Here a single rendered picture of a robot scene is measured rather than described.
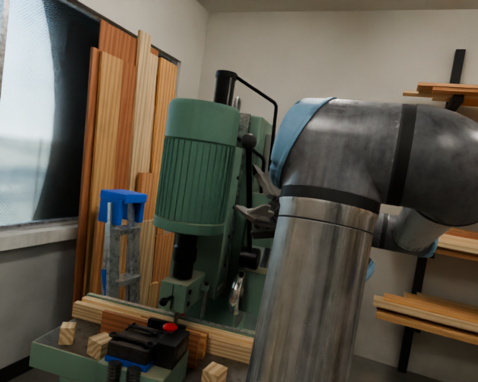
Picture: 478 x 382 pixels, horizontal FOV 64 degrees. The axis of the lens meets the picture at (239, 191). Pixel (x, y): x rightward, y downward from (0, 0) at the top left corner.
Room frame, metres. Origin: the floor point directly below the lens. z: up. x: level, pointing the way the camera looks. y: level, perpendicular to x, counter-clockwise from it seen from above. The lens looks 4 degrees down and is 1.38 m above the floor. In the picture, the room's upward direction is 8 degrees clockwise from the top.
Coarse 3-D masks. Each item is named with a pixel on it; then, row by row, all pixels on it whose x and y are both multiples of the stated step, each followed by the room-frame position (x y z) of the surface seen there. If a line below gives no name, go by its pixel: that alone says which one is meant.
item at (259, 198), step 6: (258, 192) 1.14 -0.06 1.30; (252, 198) 1.08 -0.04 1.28; (258, 198) 1.08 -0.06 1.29; (264, 198) 1.08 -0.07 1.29; (252, 204) 1.08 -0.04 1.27; (258, 204) 1.08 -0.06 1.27; (264, 204) 1.08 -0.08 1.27; (252, 222) 1.08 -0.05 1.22; (246, 228) 1.09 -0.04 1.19; (246, 234) 1.08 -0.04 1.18; (246, 240) 1.08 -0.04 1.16; (252, 240) 1.08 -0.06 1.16; (258, 240) 1.08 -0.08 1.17; (264, 240) 1.07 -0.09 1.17; (270, 240) 1.07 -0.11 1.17; (264, 246) 1.07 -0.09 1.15; (270, 246) 1.07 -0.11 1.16
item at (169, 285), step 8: (200, 272) 1.01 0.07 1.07; (168, 280) 0.91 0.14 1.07; (176, 280) 0.92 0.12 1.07; (184, 280) 0.93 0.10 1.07; (192, 280) 0.93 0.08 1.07; (200, 280) 0.99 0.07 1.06; (160, 288) 0.90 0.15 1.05; (168, 288) 0.90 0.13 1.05; (176, 288) 0.89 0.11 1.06; (184, 288) 0.89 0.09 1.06; (192, 288) 0.93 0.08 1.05; (160, 296) 0.90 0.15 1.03; (176, 296) 0.89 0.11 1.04; (184, 296) 0.89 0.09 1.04; (192, 296) 0.94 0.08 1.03; (200, 296) 1.01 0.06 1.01; (168, 304) 0.90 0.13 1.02; (176, 304) 0.89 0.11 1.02; (184, 304) 0.89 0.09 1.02; (192, 304) 0.94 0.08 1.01
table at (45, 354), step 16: (80, 320) 0.99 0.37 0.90; (48, 336) 0.88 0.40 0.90; (80, 336) 0.91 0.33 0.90; (32, 352) 0.85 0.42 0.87; (48, 352) 0.84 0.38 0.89; (64, 352) 0.83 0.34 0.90; (80, 352) 0.83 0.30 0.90; (48, 368) 0.84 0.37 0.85; (64, 368) 0.83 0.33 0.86; (80, 368) 0.82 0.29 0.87; (192, 368) 0.83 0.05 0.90; (240, 368) 0.86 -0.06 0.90
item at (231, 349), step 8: (80, 304) 1.00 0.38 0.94; (88, 304) 1.01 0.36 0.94; (72, 312) 1.00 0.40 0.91; (80, 312) 1.00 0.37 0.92; (88, 312) 0.99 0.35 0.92; (96, 312) 0.99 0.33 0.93; (120, 312) 0.98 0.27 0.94; (88, 320) 0.99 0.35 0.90; (96, 320) 0.99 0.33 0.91; (216, 336) 0.93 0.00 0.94; (208, 344) 0.91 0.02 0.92; (216, 344) 0.91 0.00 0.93; (224, 344) 0.90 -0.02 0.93; (232, 344) 0.90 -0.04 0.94; (240, 344) 0.90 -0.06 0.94; (248, 344) 0.91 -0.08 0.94; (208, 352) 0.91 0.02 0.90; (216, 352) 0.91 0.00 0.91; (224, 352) 0.90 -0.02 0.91; (232, 352) 0.90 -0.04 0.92; (240, 352) 0.89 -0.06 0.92; (248, 352) 0.89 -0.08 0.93; (240, 360) 0.89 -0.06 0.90; (248, 360) 0.89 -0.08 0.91
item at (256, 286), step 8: (248, 272) 1.06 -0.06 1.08; (256, 272) 1.06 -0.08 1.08; (264, 272) 1.07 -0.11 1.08; (248, 280) 1.06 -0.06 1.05; (256, 280) 1.05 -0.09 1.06; (264, 280) 1.05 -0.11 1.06; (248, 288) 1.06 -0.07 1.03; (256, 288) 1.05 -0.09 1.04; (248, 296) 1.06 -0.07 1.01; (256, 296) 1.05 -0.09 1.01; (248, 304) 1.06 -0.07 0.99; (256, 304) 1.05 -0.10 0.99; (248, 312) 1.06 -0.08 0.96; (256, 312) 1.05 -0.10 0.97
